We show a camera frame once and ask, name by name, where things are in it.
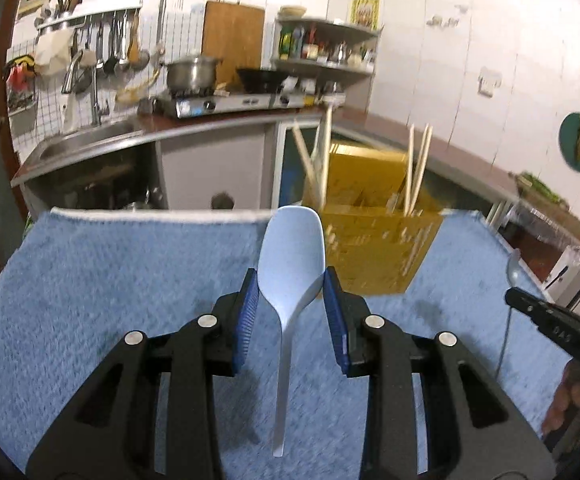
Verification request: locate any grey long-handled spoon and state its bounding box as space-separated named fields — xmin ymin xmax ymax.
xmin=493 ymin=248 xmax=524 ymax=380

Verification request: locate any light blue rice spoon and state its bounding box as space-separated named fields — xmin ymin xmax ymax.
xmin=257 ymin=206 xmax=326 ymax=457

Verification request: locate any wooden chopstick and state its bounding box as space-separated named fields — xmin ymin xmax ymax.
xmin=292 ymin=122 xmax=319 ymax=205
xmin=404 ymin=125 xmax=415 ymax=217
xmin=319 ymin=103 xmax=333 ymax=209
xmin=311 ymin=124 xmax=323 ymax=172

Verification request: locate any wooden chopstick crossing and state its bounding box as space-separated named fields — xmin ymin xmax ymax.
xmin=409 ymin=125 xmax=433 ymax=214

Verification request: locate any kitchen counter with cabinets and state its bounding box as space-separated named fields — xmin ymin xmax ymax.
xmin=11 ymin=107 xmax=519 ymax=219

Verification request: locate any person right hand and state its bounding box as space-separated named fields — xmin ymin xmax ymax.
xmin=542 ymin=360 xmax=580 ymax=436

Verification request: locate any blue textured table cloth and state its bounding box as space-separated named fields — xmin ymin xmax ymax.
xmin=0 ymin=212 xmax=568 ymax=479

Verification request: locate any yellow plastic utensil holder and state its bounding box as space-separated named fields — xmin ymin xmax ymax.
xmin=302 ymin=142 xmax=444 ymax=296

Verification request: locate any wooden chopping block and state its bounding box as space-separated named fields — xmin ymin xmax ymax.
xmin=508 ymin=174 xmax=580 ymax=252

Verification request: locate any steel sink faucet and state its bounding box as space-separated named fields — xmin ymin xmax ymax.
xmin=61 ymin=50 xmax=110 ymax=126

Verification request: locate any gas stove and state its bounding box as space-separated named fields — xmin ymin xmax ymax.
xmin=147 ymin=92 xmax=346 ymax=119

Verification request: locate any steel cooking pot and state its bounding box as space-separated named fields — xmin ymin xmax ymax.
xmin=166 ymin=55 xmax=223 ymax=96

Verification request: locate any black wok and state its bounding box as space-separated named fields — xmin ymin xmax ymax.
xmin=237 ymin=67 xmax=290 ymax=94

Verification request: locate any wooden cutting board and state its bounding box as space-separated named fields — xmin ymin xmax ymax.
xmin=201 ymin=1 xmax=265 ymax=84

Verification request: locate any green round wall board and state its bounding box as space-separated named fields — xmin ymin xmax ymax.
xmin=558 ymin=112 xmax=580 ymax=173

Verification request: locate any white wall socket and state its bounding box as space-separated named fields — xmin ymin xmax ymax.
xmin=478 ymin=66 xmax=503 ymax=99

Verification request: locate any wall utensil rack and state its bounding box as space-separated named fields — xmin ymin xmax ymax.
xmin=32 ymin=4 xmax=151 ymax=77

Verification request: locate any yellow wall poster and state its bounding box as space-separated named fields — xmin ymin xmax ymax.
xmin=349 ymin=0 xmax=381 ymax=30

